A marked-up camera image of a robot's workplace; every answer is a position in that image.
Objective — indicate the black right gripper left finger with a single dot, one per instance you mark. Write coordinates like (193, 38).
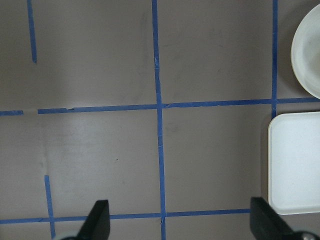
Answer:
(97, 224)

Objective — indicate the white round plate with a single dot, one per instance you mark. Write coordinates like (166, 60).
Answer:
(305, 52)

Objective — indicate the white rectangular tray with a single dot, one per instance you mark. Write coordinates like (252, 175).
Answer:
(294, 163)

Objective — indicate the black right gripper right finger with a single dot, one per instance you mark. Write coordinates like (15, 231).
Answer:
(266, 224)

